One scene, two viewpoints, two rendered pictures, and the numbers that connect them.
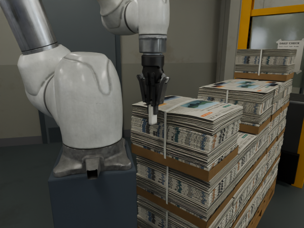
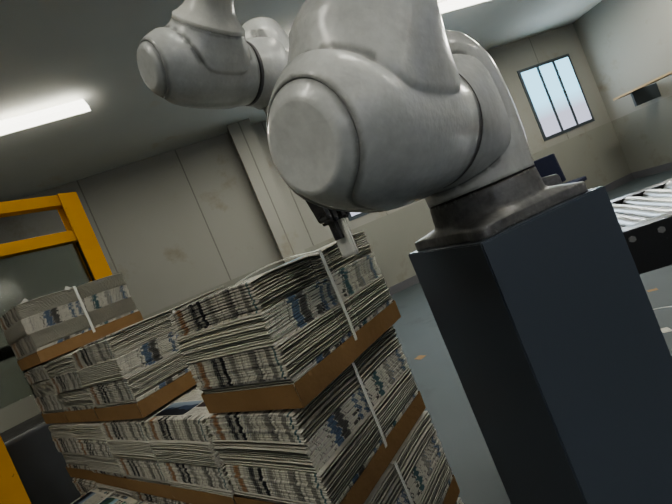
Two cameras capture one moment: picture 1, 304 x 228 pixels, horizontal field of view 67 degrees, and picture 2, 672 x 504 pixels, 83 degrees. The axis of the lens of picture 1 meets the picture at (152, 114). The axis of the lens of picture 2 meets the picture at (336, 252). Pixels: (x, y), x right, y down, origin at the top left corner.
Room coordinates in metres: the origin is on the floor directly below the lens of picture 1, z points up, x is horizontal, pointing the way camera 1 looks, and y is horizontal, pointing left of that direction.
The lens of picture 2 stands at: (0.82, 0.71, 1.07)
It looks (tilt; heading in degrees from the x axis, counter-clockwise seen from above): 2 degrees down; 268
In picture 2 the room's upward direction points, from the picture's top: 23 degrees counter-clockwise
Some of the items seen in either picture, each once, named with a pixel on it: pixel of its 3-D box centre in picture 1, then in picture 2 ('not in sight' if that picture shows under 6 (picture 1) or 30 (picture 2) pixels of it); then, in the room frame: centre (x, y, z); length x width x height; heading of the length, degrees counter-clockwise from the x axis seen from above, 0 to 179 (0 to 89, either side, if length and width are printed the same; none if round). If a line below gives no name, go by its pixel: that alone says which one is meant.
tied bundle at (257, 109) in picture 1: (234, 105); (164, 353); (1.39, -0.52, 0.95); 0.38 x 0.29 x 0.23; 51
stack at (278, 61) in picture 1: (256, 126); (126, 437); (1.85, -0.90, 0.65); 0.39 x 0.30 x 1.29; 50
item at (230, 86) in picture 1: (239, 87); (154, 316); (1.38, -0.54, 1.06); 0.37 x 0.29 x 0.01; 51
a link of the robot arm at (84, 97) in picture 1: (87, 96); (447, 118); (0.57, 0.16, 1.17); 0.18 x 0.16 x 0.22; 44
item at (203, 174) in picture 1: (206, 156); (335, 331); (0.86, -0.23, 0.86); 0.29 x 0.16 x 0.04; 140
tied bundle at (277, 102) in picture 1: (249, 97); (126, 363); (1.62, -0.71, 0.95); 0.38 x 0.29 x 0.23; 50
